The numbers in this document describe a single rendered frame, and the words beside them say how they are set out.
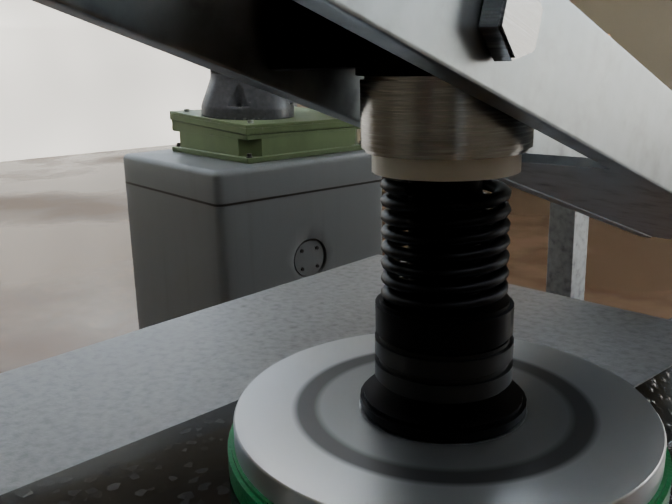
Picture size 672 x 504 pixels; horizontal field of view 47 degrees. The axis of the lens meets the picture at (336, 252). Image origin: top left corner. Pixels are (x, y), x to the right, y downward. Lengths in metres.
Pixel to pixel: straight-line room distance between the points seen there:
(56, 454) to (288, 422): 0.13
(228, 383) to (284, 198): 0.96
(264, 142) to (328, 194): 0.16
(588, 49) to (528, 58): 0.05
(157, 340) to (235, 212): 0.82
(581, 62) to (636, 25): 7.49
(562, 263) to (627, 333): 1.64
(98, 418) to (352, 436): 0.17
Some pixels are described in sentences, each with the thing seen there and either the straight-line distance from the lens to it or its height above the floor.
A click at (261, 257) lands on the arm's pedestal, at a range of 1.43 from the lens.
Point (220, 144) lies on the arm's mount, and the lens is 1.53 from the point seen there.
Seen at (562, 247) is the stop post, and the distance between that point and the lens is 2.22.
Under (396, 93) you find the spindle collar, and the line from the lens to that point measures 0.33.
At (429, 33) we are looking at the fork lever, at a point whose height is 1.05.
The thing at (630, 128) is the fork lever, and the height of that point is 1.01.
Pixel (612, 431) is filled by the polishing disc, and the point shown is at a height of 0.87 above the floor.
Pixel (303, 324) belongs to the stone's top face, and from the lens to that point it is 0.59.
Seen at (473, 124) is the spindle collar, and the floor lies 1.01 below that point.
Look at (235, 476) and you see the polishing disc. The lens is 0.37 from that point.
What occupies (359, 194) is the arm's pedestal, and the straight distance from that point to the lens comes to 1.55.
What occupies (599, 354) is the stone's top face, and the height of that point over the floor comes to 0.84.
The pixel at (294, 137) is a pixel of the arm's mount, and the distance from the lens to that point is 1.50.
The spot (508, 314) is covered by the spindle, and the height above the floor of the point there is 0.92.
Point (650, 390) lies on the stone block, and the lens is 0.52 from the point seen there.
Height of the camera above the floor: 1.04
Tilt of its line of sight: 14 degrees down
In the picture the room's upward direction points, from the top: 1 degrees counter-clockwise
